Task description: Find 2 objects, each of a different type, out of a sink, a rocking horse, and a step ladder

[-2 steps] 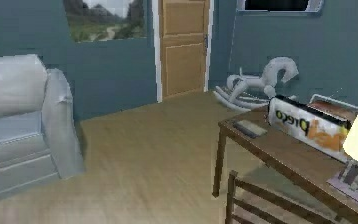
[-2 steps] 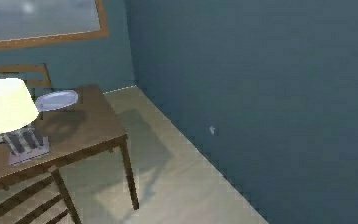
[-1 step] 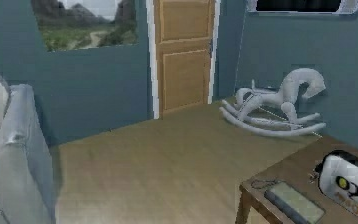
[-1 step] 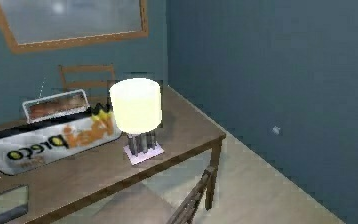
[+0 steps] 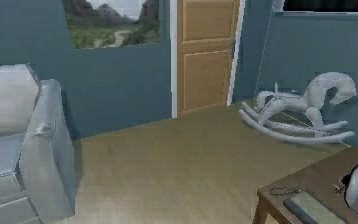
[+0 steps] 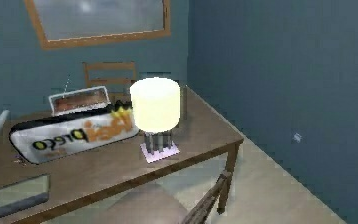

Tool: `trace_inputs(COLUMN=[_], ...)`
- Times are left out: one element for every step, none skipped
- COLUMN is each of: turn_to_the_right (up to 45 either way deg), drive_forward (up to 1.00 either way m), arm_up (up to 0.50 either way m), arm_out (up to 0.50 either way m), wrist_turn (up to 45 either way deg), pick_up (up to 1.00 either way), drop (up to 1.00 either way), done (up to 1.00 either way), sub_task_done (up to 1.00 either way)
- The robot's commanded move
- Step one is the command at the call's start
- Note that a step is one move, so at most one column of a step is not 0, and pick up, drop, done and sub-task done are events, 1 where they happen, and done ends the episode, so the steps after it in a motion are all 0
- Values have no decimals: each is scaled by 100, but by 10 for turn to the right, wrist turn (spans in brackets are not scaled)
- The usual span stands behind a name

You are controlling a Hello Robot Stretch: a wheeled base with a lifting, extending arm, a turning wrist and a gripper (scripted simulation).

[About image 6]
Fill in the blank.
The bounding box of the white radio with antenna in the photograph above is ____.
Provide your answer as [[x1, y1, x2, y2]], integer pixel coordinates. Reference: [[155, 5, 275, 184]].
[[48, 73, 112, 117]]

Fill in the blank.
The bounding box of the brown wooden slatted chair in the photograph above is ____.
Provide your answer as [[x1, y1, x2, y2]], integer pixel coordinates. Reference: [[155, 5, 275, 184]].
[[82, 61, 138, 101]]

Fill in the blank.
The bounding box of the white printed long bag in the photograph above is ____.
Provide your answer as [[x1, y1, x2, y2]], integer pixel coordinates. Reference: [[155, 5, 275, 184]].
[[8, 105, 141, 165]]

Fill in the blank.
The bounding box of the white shade table lamp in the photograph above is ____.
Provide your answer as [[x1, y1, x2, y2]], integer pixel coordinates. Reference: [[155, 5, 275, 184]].
[[129, 77, 182, 164]]

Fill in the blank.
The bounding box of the grey wooden chair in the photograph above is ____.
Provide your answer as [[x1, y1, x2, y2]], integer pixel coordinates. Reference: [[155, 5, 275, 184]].
[[96, 169, 234, 224]]

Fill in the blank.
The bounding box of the brown wooden table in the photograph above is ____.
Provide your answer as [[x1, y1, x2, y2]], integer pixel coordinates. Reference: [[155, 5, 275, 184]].
[[0, 84, 245, 224]]

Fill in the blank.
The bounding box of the wood framed wall picture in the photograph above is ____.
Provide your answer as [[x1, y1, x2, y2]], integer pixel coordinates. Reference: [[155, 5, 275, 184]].
[[22, 0, 172, 51]]

